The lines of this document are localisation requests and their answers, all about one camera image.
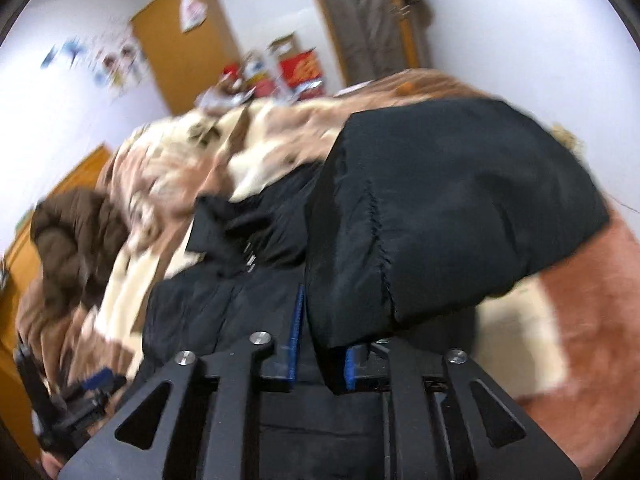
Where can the brown puffer jacket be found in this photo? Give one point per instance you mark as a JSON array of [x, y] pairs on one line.
[[70, 240]]

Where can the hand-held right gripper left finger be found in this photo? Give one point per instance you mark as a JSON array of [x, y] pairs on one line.
[[296, 340]]

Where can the paper sheet on wardrobe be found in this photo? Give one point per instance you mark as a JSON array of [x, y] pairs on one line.
[[192, 10]]

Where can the wooden wardrobe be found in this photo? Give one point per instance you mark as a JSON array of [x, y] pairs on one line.
[[185, 70]]

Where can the grey door with wooden frame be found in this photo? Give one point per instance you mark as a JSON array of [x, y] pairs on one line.
[[370, 25]]

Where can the wooden headboard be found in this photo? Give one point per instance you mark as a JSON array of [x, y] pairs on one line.
[[20, 270]]

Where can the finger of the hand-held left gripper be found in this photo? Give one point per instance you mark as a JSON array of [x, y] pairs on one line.
[[102, 377]]

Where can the black puffer jacket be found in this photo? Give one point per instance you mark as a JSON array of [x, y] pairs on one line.
[[440, 200]]

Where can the brown and cream printed blanket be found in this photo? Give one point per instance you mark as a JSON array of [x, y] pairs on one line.
[[280, 125]]

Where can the blue wall poster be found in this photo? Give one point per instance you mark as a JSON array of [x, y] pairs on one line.
[[57, 54]]

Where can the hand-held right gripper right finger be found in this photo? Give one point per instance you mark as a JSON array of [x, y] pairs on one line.
[[350, 367]]

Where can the colourful wall poster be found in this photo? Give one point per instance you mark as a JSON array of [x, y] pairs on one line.
[[120, 62]]

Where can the cardboard box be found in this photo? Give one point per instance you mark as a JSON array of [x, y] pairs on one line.
[[285, 46]]

